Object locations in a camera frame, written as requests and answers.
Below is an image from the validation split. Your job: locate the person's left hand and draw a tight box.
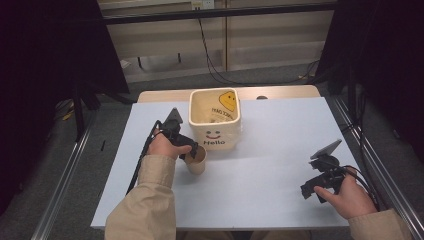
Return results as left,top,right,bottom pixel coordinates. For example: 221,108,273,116
146,128,193,161

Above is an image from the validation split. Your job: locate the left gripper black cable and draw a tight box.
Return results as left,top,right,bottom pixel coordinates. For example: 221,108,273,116
125,119,163,196

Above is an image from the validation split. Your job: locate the person's right hand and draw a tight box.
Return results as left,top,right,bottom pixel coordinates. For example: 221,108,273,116
313,172,378,221

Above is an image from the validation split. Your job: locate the cream square smiley bin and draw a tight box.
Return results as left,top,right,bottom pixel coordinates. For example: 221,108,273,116
187,87,242,152

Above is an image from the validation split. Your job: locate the smiley print plastic bag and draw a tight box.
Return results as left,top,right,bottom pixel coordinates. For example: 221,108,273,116
191,89,240,124

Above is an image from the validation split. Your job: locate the white table sheet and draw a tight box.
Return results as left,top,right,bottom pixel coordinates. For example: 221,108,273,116
90,96,362,232

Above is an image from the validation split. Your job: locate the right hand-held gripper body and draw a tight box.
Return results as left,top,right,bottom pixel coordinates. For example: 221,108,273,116
307,139,348,195

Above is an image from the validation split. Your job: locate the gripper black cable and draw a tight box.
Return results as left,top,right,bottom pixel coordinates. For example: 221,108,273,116
125,119,163,196
339,164,382,212

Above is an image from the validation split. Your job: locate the black hanging wall cable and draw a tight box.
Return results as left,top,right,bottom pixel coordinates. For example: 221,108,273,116
197,7,321,87

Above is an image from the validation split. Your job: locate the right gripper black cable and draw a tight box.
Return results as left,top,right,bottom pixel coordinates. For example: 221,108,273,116
339,164,382,212

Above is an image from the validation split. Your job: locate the aluminium frame rail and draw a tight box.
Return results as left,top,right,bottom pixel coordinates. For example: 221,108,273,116
331,95,424,240
30,113,98,240

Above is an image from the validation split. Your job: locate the black curtain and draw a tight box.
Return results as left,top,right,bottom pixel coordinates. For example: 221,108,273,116
0,0,131,214
314,0,424,164

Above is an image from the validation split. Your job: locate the black horizontal bar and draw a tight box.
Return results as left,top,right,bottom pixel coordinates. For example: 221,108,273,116
102,2,338,26

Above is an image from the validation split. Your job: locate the black metal stand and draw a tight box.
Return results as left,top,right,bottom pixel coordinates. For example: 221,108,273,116
71,76,134,144

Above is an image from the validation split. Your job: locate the beige paper cup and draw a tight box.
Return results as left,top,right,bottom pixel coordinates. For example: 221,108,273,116
183,144,208,176

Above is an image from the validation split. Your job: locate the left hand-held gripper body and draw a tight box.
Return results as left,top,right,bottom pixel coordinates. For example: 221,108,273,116
155,107,199,152

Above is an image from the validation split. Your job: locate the white wall socket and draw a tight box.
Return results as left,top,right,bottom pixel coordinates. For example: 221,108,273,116
191,0,216,11

